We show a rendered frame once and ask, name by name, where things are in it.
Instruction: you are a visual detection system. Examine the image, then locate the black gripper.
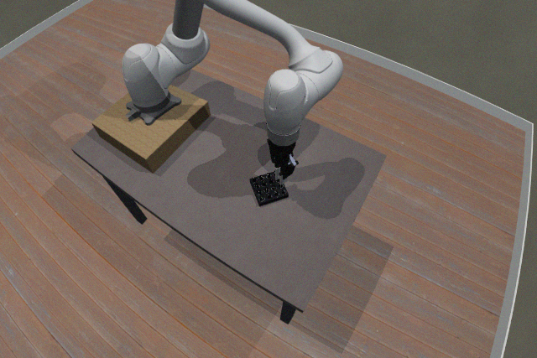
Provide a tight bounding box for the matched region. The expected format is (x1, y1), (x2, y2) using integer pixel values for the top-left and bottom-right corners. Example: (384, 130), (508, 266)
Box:
(267, 139), (299, 185)

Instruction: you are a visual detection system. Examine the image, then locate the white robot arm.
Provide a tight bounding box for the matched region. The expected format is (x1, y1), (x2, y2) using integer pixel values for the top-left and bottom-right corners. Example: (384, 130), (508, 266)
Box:
(123, 0), (343, 146)

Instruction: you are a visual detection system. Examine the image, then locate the black knob box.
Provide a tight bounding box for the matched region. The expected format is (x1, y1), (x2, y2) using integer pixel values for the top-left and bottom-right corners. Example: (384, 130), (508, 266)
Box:
(250, 171), (289, 206)

